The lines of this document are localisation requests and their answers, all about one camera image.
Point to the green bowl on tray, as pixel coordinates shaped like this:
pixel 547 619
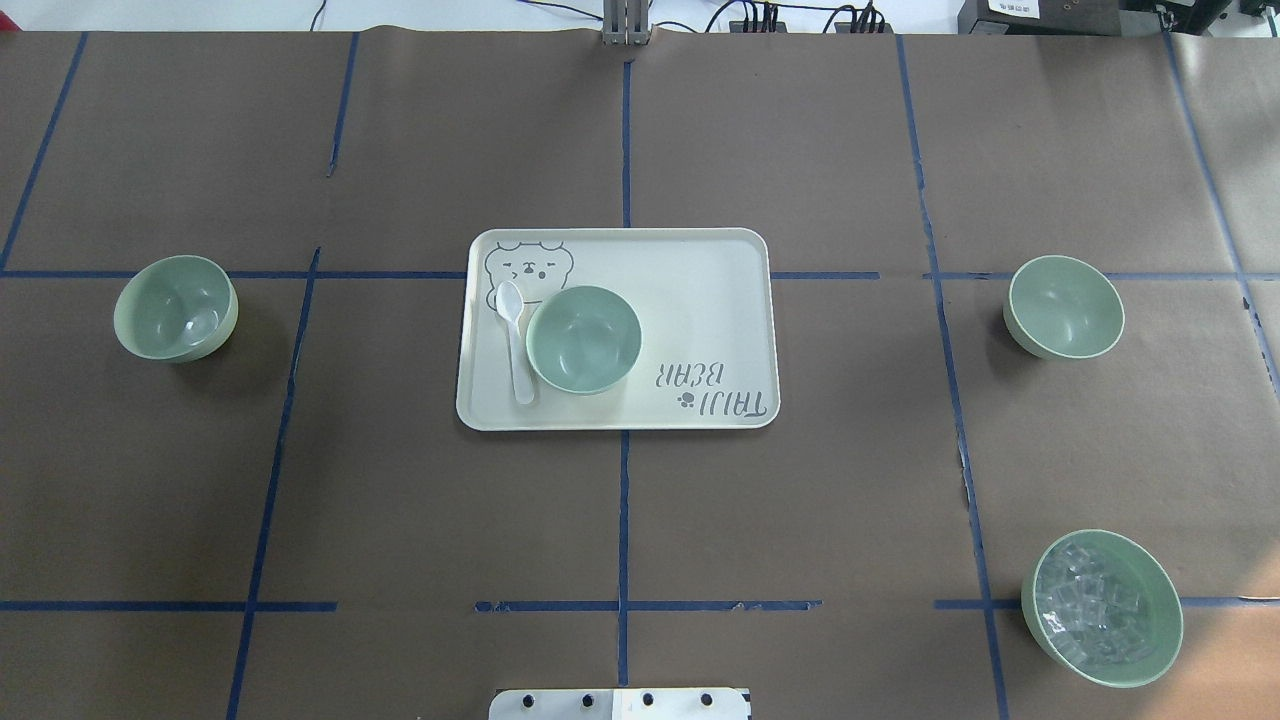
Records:
pixel 584 340

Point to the grey aluminium post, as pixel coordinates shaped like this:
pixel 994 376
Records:
pixel 626 22

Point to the green bowl with ice cubes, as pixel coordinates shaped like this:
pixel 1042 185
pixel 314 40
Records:
pixel 1102 606

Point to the black power strip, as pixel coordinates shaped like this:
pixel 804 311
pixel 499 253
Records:
pixel 821 23

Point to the white plastic spoon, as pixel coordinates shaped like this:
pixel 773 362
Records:
pixel 510 306

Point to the cream bear tray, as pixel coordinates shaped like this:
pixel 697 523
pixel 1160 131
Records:
pixel 703 299

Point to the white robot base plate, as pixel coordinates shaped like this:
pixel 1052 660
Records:
pixel 623 703

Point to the dark equipment box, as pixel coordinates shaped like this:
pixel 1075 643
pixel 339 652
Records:
pixel 1086 18

